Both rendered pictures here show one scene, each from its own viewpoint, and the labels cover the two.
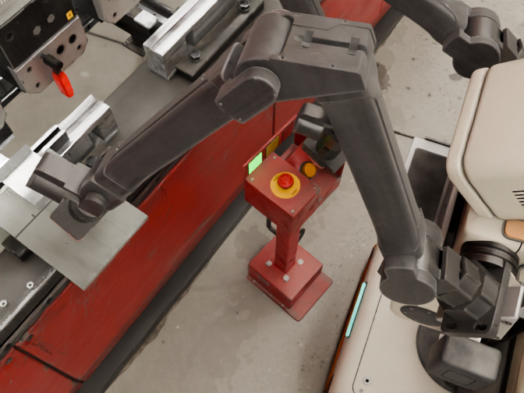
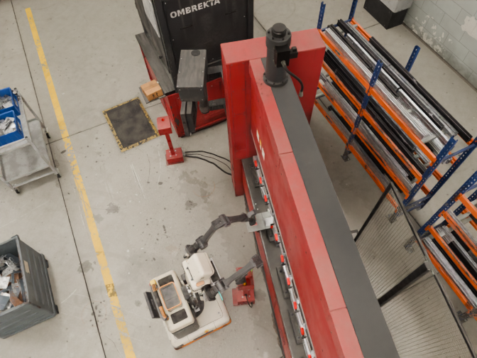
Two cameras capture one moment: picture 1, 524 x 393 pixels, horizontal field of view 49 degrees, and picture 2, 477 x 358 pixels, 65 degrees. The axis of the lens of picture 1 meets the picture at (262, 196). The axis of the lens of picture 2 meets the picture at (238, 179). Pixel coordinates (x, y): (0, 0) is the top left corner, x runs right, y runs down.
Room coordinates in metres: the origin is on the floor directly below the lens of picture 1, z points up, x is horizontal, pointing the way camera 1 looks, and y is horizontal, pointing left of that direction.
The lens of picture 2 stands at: (1.44, -0.83, 4.45)
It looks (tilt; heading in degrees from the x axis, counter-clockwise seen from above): 59 degrees down; 136
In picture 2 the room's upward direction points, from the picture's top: 3 degrees counter-clockwise
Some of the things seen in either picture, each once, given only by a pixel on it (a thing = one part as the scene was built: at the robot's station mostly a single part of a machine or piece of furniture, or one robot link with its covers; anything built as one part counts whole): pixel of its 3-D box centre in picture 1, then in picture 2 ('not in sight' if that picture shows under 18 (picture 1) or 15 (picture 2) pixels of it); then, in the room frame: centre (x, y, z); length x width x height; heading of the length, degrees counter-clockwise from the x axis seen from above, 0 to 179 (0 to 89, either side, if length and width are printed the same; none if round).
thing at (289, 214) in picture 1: (294, 175); (245, 277); (0.69, -0.08, 0.75); 0.20 x 0.16 x 0.18; 139
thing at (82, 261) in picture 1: (65, 215); (259, 221); (0.46, 0.38, 1.00); 0.26 x 0.18 x 0.01; 55
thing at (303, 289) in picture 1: (290, 274); (243, 295); (0.67, -0.10, 0.06); 0.25 x 0.20 x 0.12; 49
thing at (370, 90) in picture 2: not in sight; (375, 111); (0.51, 2.46, 0.87); 2.20 x 0.50 x 1.75; 158
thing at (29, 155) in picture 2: not in sight; (16, 143); (-2.81, -0.75, 0.47); 0.90 x 0.66 x 0.95; 158
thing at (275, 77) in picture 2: not in sight; (283, 60); (0.19, 0.91, 2.54); 0.33 x 0.25 x 0.47; 145
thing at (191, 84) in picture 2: not in sight; (196, 98); (-0.78, 0.81, 1.53); 0.51 x 0.25 x 0.85; 132
